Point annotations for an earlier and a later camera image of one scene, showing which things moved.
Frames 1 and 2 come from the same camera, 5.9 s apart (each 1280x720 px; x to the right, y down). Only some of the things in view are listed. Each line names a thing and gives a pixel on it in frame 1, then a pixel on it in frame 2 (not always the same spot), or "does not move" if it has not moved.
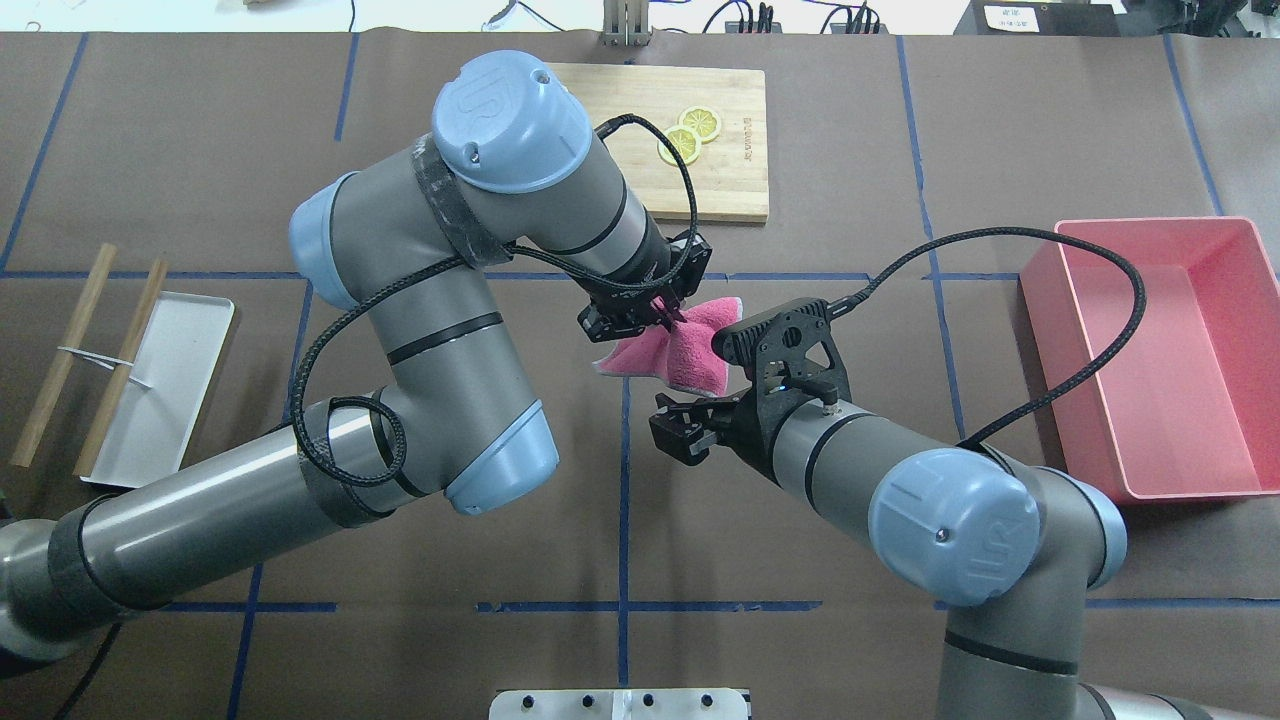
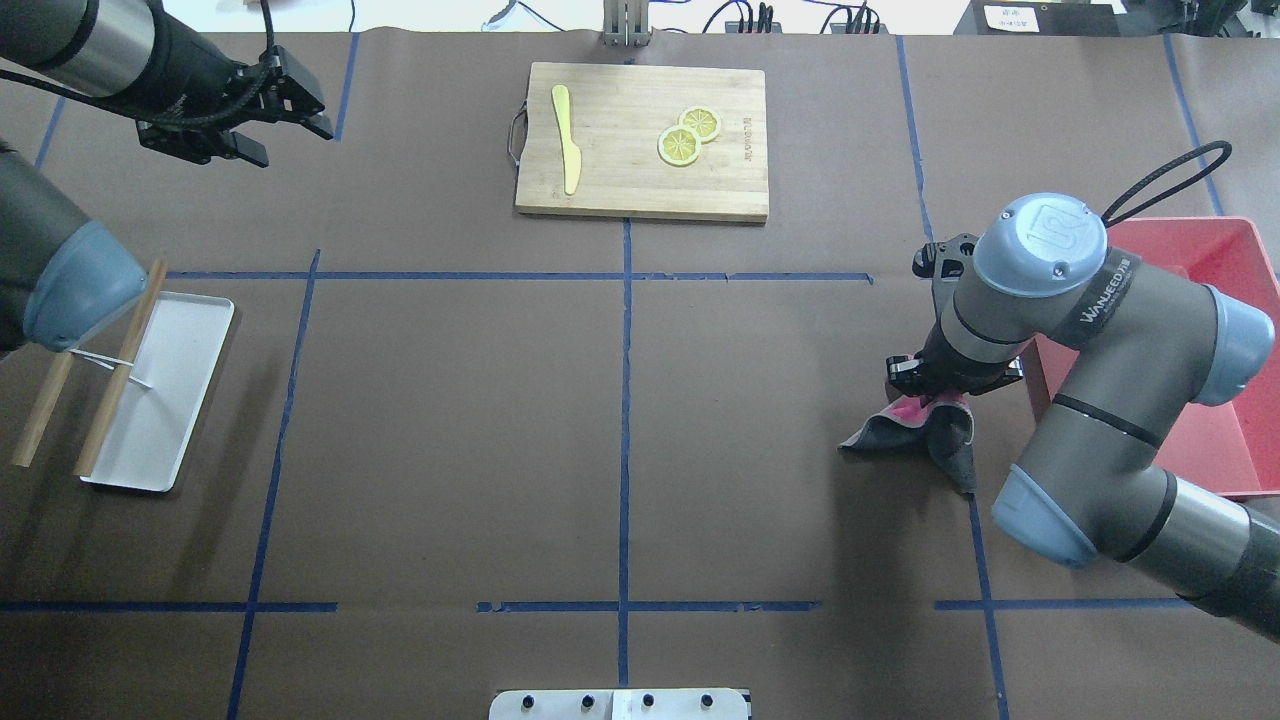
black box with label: x=1042 y=18 does not move
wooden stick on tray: x=120 y=374 does not move
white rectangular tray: x=151 y=429 does not move
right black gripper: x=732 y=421 to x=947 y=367
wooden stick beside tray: x=50 y=390 does not move
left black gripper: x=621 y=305 to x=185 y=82
